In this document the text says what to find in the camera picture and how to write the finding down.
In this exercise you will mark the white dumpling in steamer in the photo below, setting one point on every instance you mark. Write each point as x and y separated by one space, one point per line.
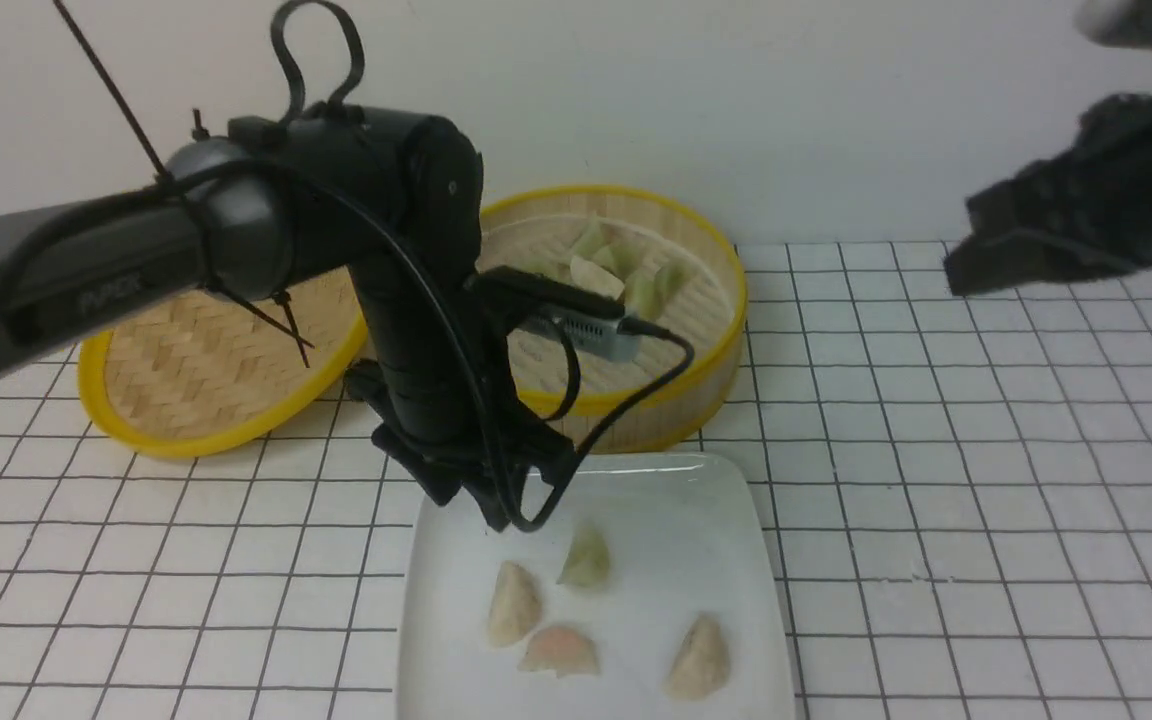
594 278

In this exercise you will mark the beige dumpling on plate left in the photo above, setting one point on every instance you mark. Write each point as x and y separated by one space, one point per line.
516 606

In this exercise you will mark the green dumpling on plate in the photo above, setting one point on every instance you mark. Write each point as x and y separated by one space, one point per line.
587 567

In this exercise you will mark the beige dumpling on plate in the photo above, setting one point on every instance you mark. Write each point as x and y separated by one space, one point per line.
702 664
516 606

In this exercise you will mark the beige dumpling on plate right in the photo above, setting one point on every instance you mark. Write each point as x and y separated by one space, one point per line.
702 664

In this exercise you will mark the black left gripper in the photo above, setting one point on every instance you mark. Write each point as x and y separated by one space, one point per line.
430 426

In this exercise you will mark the woven bamboo steamer lid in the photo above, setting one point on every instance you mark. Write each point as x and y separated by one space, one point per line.
196 376

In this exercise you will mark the pink dumpling on plate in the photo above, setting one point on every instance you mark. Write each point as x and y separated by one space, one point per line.
562 650

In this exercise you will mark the green dumpling in steamer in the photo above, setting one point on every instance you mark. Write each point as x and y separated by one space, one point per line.
622 260
591 241
641 297
670 278

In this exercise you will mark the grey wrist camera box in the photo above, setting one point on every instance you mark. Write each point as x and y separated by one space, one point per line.
581 320

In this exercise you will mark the white square plate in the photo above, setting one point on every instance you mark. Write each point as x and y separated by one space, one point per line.
684 539

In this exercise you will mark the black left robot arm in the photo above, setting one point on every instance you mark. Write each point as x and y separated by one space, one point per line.
394 198

